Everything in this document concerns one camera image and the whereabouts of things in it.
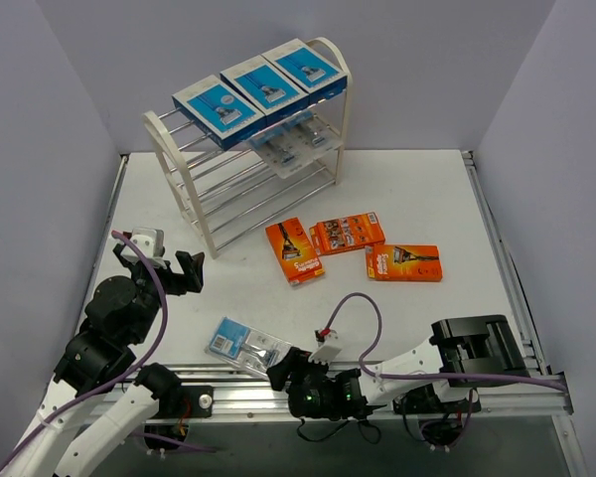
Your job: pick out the orange Gillette Fusion5 box centre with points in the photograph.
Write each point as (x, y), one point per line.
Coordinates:
(294, 252)

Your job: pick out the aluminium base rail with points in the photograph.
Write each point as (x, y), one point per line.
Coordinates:
(239, 392)

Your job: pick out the orange Gillette Fusion5 box right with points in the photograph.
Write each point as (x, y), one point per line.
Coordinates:
(404, 262)

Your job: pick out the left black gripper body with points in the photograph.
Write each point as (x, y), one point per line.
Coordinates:
(180, 277)

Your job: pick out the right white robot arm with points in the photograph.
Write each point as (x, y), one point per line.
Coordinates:
(460, 353)

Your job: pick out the Gillette razor blister pack front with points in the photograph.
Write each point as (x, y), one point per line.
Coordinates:
(311, 134)

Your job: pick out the orange gillette fusion5 box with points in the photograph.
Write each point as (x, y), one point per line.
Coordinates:
(404, 262)
(294, 252)

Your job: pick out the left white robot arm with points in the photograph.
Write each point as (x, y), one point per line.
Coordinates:
(104, 386)

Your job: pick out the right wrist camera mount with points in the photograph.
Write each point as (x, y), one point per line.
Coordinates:
(329, 346)

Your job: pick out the blue Harry's box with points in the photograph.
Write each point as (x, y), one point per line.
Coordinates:
(267, 87)
(219, 111)
(316, 75)

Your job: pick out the gillette razor blister pack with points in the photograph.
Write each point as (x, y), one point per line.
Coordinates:
(281, 151)
(311, 134)

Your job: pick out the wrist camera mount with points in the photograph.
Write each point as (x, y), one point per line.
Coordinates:
(329, 346)
(133, 249)

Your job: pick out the cream metal-rod shelf rack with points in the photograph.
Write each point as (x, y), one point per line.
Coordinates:
(224, 195)

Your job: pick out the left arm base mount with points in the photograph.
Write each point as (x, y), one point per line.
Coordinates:
(180, 407)

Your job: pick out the orange Gillette styler box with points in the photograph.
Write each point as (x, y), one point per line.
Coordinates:
(346, 234)

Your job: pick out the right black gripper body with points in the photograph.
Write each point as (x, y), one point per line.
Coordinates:
(294, 365)

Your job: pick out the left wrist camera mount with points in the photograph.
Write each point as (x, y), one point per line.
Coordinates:
(133, 249)

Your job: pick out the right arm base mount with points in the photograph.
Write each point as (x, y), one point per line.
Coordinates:
(429, 420)

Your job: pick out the small blue cartridge pack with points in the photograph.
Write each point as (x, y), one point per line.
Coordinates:
(246, 349)

